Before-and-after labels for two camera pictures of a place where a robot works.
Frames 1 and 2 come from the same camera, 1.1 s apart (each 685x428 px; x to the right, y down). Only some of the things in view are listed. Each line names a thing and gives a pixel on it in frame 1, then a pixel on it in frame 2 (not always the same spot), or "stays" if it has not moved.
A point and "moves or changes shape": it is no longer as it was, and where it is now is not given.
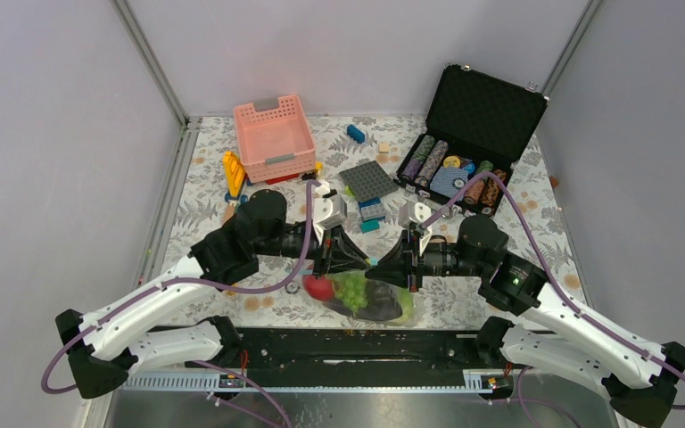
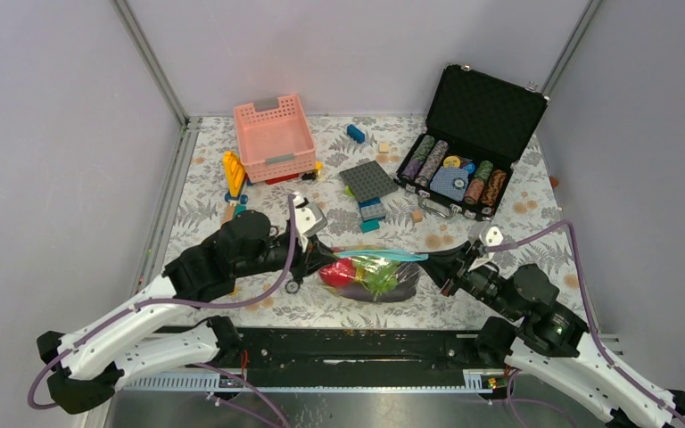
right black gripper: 396,267 → 441,265
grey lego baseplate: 367,180 stays
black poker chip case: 476,122 stays
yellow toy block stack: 234,173 stays
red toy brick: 275,180 stays
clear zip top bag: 360,297 moves or changes shape
